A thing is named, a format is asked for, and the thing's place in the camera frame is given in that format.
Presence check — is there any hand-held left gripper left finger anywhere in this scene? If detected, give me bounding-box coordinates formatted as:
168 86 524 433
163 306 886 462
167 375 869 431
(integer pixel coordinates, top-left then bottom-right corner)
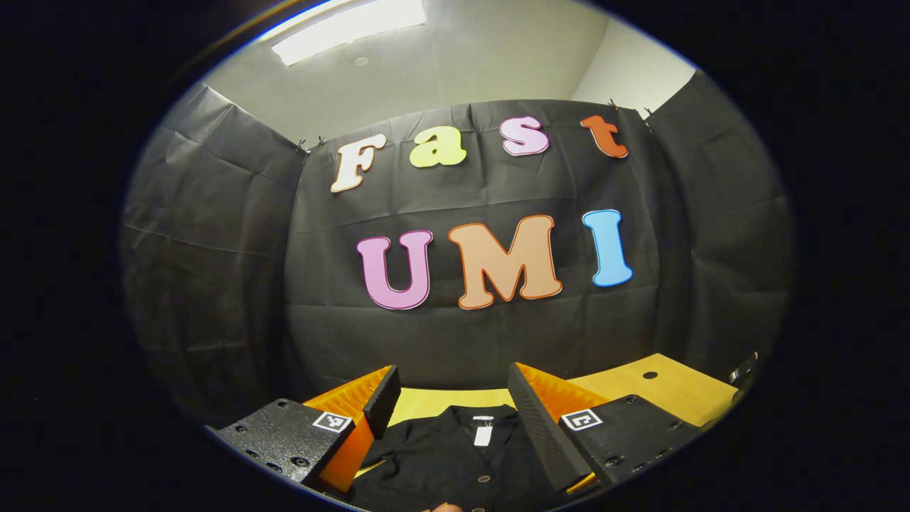
206 365 402 495

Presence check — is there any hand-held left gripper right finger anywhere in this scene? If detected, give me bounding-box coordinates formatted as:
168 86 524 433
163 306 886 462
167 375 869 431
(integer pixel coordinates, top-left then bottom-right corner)
508 361 705 493

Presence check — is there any black button shirt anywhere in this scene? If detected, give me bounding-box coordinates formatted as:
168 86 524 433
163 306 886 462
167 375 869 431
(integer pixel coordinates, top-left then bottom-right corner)
348 404 562 512

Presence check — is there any ceiling light panel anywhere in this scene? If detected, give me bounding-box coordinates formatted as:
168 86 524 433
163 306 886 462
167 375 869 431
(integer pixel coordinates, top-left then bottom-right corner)
270 0 427 67

